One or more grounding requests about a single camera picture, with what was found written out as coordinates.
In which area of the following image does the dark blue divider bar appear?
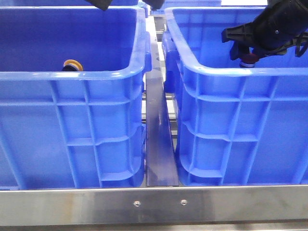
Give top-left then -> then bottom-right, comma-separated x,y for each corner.
145,39 -> 180,188

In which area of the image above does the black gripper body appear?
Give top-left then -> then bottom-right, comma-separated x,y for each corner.
252,0 -> 308,51
85,0 -> 112,11

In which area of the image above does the blue plastic crate right front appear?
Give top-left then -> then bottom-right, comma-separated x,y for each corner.
163,7 -> 308,186

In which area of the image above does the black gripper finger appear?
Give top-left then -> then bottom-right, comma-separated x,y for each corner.
230,44 -> 248,61
221,23 -> 255,46

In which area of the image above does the blue plastic crate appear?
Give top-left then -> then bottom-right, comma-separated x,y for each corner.
163,7 -> 308,186
0,6 -> 152,191

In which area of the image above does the blue plastic crate left front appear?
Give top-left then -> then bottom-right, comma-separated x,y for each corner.
0,6 -> 152,191

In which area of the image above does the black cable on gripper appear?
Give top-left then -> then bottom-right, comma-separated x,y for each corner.
262,33 -> 308,58

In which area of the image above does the red push button switch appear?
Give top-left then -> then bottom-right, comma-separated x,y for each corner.
240,53 -> 259,68

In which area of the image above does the low blue crate background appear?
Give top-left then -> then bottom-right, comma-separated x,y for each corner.
151,0 -> 221,11

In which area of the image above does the yellow push button switch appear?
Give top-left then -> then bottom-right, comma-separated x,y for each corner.
62,59 -> 84,72

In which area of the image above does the stainless steel front rail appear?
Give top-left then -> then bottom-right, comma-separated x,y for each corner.
0,185 -> 308,226

